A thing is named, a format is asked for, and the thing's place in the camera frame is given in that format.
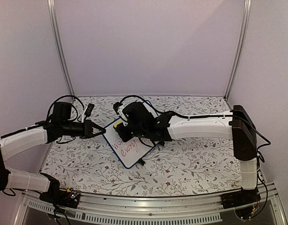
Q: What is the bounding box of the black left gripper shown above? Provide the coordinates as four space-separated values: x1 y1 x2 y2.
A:
61 120 106 140

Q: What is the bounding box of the yellow whiteboard eraser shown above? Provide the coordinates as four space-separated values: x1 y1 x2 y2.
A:
113 121 123 129

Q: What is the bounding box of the blue framed whiteboard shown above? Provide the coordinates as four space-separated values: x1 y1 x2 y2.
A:
102 100 164 169

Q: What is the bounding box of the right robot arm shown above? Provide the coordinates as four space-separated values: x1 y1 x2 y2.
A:
113 101 271 204

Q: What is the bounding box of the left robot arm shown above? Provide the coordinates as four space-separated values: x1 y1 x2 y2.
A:
0 95 106 203

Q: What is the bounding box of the black whiteboard foot clip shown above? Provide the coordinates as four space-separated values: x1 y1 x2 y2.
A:
138 159 145 166
158 141 165 146

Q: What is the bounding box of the floral tablecloth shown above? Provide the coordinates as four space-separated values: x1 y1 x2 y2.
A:
35 95 261 197

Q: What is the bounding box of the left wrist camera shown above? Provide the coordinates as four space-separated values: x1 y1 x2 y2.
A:
81 103 95 123

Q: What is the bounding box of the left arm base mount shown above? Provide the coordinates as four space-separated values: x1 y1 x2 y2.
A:
39 185 81 209

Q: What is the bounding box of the aluminium front rail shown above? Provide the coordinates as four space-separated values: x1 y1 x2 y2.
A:
15 182 288 225

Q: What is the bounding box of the left metal frame post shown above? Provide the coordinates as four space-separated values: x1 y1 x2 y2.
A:
47 0 75 95

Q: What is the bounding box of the metal frame post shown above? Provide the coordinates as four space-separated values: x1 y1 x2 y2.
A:
224 0 251 101
47 0 75 95

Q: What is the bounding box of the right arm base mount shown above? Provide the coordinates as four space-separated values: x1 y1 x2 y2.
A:
220 187 261 209

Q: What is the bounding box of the right metal frame post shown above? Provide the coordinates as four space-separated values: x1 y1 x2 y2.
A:
224 0 251 101

